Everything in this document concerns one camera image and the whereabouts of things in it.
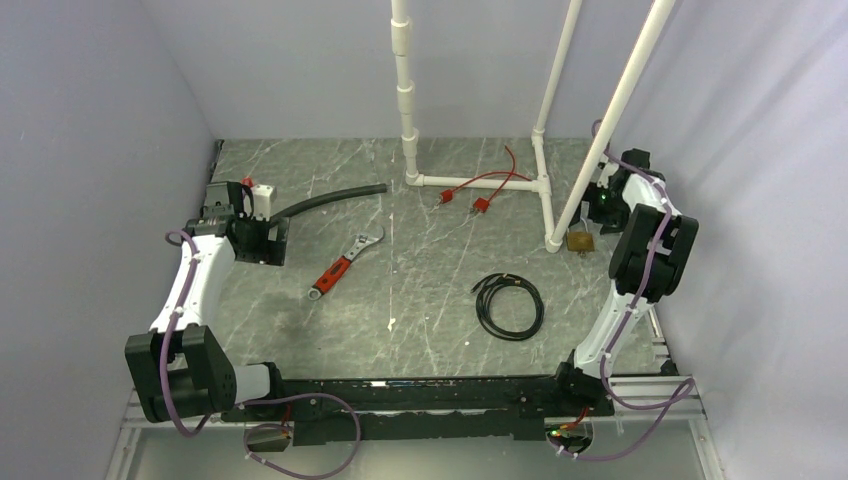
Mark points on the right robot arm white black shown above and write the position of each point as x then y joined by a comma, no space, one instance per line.
647,264

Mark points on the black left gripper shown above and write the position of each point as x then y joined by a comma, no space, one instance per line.
269,252

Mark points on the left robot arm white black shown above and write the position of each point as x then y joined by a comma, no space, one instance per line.
180,372

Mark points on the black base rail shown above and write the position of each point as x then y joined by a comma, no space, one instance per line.
519,407

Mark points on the red alligator clip lead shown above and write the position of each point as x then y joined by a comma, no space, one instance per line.
482,204
488,180

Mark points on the red handled adjustable wrench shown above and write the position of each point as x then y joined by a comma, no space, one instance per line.
336,271

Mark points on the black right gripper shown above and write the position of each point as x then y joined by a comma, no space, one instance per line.
612,223

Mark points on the brass padlock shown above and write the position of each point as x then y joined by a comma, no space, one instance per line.
580,242

